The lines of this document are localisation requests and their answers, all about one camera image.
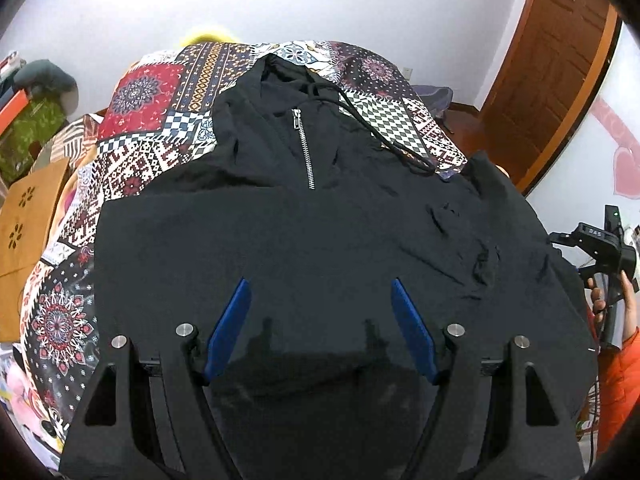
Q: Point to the grey cushion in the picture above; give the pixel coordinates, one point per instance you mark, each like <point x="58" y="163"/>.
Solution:
<point x="47" y="80"/>

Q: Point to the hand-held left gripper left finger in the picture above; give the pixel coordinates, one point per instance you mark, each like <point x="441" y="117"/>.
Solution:
<point x="227" y="327"/>

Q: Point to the yellow fluffy object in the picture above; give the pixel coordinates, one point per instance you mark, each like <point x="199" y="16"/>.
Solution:
<point x="207" y="37"/>

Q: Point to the brown wooden door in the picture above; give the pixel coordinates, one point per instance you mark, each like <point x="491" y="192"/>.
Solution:
<point x="545" y="60"/>

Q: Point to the black zip hoodie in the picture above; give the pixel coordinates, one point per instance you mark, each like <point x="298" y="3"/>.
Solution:
<point x="300" y="240"/>

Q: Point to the purple grey cloth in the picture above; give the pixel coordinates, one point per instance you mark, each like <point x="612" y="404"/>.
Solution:
<point x="437" y="100"/>

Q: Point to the pink heart wall sticker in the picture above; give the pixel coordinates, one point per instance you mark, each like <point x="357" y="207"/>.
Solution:
<point x="625" y="160"/>

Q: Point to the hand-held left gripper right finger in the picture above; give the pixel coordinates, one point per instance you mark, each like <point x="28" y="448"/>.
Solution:
<point x="412" y="327"/>

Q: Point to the patterned patchwork blanket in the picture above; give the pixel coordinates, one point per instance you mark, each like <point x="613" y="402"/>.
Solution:
<point x="145" y="125"/>

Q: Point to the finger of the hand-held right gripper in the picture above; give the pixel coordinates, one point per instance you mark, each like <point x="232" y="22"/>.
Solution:
<point x="562" y="240"/>

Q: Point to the white wall socket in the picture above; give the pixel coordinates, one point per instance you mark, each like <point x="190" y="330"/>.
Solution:
<point x="408" y="73"/>

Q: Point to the person's right hand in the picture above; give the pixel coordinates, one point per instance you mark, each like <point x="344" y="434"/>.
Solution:
<point x="597" y="305"/>

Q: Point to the person's right forearm orange sleeve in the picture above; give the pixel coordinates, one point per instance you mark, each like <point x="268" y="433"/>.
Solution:
<point x="620" y="385"/>

